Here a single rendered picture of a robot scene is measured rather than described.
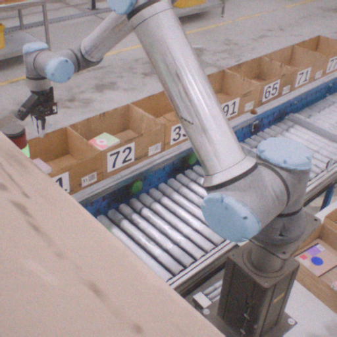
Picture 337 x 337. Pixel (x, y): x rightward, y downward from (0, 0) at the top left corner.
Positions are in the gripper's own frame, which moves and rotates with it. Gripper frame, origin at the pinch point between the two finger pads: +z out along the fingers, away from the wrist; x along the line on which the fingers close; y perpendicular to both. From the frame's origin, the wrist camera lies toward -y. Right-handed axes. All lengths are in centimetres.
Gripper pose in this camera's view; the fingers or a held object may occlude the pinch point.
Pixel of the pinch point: (39, 135)
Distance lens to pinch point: 180.2
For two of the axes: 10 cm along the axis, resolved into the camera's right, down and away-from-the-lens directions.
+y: 7.0, -3.6, 6.2
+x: -7.2, -4.0, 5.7
